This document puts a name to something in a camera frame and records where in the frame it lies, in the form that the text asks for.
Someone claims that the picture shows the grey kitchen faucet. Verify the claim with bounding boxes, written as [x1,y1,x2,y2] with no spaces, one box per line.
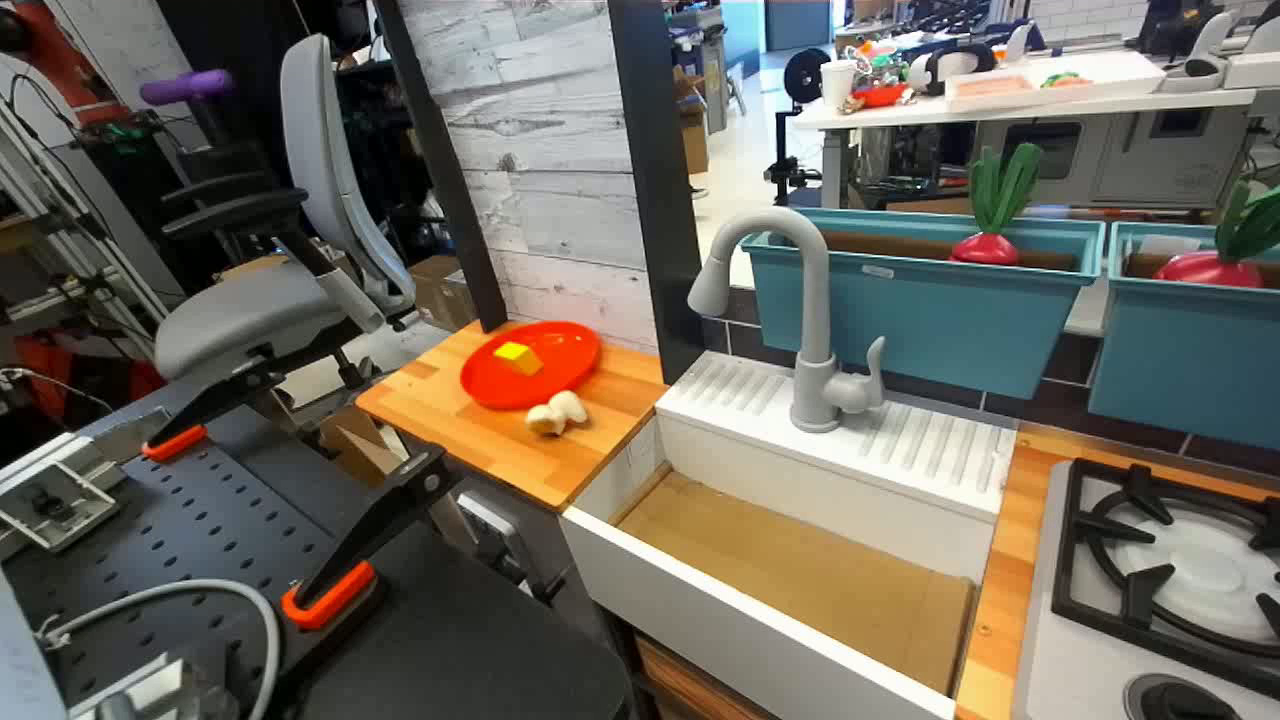
[683,210,892,437]

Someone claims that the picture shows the orange plastic plate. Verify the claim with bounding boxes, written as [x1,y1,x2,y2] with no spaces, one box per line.
[458,315,603,416]

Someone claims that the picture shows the white toy garlic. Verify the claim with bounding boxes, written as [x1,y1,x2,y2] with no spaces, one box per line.
[526,390,593,440]

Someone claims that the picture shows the yellow toy butter block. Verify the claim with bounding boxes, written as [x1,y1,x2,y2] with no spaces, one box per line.
[489,340,548,380]

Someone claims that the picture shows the wooden countertop board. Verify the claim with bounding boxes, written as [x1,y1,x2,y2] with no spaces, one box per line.
[353,315,670,517]

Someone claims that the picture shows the cardboard box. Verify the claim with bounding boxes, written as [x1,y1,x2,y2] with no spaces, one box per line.
[406,254,486,338]

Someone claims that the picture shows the grey wood panel board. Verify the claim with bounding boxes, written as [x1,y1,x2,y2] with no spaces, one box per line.
[397,0,664,357]

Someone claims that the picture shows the white toy sink basin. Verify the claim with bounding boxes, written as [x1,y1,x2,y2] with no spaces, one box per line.
[556,349,1020,720]

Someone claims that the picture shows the teal planter box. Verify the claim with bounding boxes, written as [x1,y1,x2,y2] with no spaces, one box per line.
[742,210,1112,404]
[1090,216,1280,457]

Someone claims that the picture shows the black filament spool stand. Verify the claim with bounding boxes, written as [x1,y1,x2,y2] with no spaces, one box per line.
[766,43,831,205]

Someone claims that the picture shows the white cup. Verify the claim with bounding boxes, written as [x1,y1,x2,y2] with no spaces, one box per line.
[818,58,861,116]

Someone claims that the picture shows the red bowl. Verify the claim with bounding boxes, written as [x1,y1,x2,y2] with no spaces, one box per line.
[851,82,914,113]

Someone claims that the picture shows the red toy radish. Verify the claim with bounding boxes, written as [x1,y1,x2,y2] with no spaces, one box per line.
[950,140,1047,269]
[1153,178,1280,291]

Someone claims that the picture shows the grey office chair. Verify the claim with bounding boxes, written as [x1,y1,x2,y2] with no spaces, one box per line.
[136,33,452,464]

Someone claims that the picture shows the wooden stove surround counter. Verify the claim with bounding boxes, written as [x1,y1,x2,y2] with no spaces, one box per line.
[952,419,1280,720]

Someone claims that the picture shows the white background table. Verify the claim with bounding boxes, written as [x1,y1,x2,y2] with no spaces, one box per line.
[797,48,1264,212]

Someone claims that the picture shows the black perforated table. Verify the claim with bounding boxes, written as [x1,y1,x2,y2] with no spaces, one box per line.
[0,396,637,720]

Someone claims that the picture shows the toy gas stove top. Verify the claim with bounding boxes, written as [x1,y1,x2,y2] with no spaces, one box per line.
[1018,457,1280,720]

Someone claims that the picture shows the purple padded roll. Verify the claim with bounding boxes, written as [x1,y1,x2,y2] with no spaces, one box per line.
[136,70,242,113]

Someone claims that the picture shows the silver mounting plate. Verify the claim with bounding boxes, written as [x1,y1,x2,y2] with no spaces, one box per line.
[0,457,126,555]

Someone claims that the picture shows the black frame post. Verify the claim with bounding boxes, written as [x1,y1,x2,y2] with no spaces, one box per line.
[610,0,711,390]
[374,0,513,338]

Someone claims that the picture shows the black clamp orange handle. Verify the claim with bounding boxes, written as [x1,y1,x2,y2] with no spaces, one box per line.
[275,447,465,637]
[136,352,292,468]

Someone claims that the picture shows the grey cable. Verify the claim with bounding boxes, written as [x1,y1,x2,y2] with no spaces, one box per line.
[38,576,288,720]

